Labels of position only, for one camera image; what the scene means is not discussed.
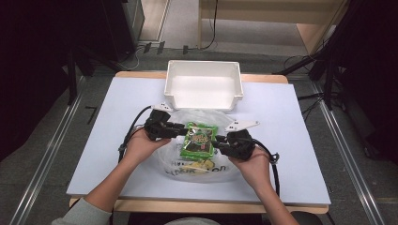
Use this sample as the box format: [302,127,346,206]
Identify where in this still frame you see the light wooden desk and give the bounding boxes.
[197,0,349,55]

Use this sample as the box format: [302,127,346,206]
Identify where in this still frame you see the white floor cable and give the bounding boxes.
[119,46,141,71]

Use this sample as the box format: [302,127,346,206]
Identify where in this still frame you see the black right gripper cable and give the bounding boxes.
[252,138,282,197]

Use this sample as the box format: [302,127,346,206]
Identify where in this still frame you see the person's lap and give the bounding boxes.
[162,217,222,225]

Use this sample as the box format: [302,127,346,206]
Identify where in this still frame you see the white plastic bin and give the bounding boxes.
[163,59,245,113]

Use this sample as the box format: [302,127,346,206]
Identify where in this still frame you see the clear printed plastic bag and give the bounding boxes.
[155,108,244,185]

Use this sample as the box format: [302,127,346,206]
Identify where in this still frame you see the person's left hand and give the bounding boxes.
[122,127,173,169]

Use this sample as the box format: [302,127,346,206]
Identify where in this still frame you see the black metal stand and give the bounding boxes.
[65,46,125,106]
[273,43,345,111]

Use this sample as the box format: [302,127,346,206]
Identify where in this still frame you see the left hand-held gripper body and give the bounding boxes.
[144,102,176,142]

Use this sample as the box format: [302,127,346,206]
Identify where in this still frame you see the black cabinet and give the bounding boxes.
[99,0,145,63]

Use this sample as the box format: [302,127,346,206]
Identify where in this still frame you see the black floor cables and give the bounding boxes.
[296,89,328,122]

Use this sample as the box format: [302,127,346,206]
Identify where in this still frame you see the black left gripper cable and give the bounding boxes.
[117,105,153,164]

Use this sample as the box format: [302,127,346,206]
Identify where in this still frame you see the metal floor rail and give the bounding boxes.
[312,82,387,225]
[8,75,87,225]

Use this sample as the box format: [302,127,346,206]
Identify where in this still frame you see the person's right hand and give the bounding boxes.
[228,145,272,189]

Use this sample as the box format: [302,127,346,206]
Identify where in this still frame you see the green snack packet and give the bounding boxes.
[179,121,220,161]

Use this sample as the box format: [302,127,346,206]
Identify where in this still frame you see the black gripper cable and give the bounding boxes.
[117,105,153,164]
[252,138,282,197]

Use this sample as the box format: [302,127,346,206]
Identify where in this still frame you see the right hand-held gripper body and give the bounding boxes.
[222,120,261,162]

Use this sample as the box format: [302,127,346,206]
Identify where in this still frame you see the black hanging cable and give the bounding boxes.
[200,0,220,51]

